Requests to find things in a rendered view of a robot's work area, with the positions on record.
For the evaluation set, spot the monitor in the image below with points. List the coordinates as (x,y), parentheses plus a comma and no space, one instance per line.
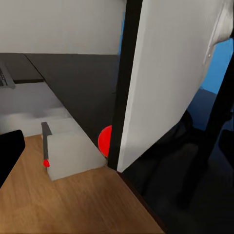
(166,50)

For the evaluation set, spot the desktop computer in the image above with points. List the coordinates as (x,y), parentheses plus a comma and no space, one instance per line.
(68,150)

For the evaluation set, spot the room divider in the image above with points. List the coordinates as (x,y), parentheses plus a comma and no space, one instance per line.
(219,65)

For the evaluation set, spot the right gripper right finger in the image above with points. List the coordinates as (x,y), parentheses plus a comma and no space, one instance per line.
(226,145)

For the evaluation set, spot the desk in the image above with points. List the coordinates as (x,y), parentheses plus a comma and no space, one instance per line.
(187,189)

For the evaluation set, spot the keyboard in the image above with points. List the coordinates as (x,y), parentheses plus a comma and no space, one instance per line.
(6,80)

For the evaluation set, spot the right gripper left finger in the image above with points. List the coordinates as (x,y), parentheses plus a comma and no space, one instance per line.
(12,145)

